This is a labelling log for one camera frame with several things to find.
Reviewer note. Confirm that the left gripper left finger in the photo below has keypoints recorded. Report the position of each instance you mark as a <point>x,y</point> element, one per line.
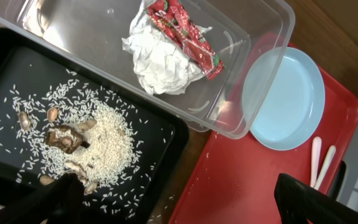
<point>58,202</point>

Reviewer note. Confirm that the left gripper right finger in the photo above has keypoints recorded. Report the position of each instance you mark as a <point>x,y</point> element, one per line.
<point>300,203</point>

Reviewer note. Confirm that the rice and food scraps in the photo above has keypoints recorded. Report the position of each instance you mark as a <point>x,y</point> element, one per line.
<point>53,123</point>

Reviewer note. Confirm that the red snack wrapper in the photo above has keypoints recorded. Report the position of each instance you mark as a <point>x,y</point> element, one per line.
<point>174,21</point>

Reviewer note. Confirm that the white plastic fork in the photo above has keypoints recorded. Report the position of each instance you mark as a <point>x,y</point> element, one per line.
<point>327,162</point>

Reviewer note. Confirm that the white plastic spoon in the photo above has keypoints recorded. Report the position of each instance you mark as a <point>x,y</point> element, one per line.
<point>315,154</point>

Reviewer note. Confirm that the red serving tray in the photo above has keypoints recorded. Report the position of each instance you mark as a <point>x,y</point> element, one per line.
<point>234,180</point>

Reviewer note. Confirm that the black plastic tray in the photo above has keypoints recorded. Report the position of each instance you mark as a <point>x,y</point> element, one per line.
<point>19,53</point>

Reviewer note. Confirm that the light blue plate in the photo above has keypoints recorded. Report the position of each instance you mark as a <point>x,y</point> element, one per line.
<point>283,98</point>

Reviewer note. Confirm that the clear plastic bin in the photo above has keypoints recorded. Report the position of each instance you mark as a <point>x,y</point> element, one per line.
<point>250,38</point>

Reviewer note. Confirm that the crumpled white tissue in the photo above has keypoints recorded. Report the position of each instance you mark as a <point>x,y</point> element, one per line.
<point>160,65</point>

